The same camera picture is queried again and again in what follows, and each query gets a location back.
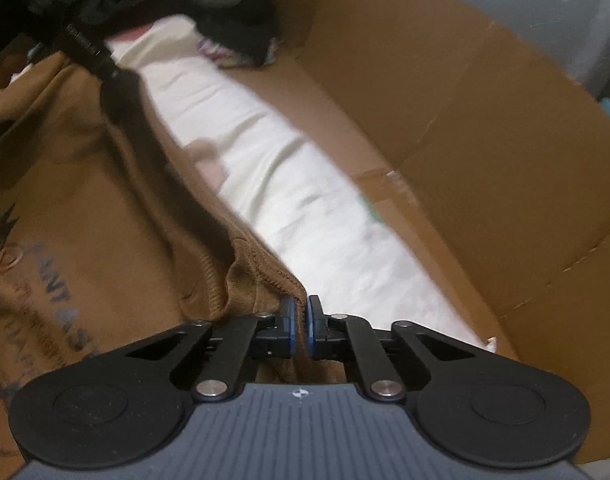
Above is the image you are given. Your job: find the brown printed t-shirt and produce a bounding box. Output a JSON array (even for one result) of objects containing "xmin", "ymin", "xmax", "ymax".
[{"xmin": 0, "ymin": 54, "xmax": 305, "ymax": 479}]

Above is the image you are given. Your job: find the cream bear print bedsheet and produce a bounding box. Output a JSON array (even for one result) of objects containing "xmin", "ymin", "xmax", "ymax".
[{"xmin": 8, "ymin": 13, "xmax": 499, "ymax": 351}]

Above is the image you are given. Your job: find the dark grey pillow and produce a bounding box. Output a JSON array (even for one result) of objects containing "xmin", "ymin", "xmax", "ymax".
[{"xmin": 191, "ymin": 0, "xmax": 280, "ymax": 68}]

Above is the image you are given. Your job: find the brown cardboard sheet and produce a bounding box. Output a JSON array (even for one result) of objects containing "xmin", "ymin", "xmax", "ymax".
[{"xmin": 239, "ymin": 0, "xmax": 610, "ymax": 464}]

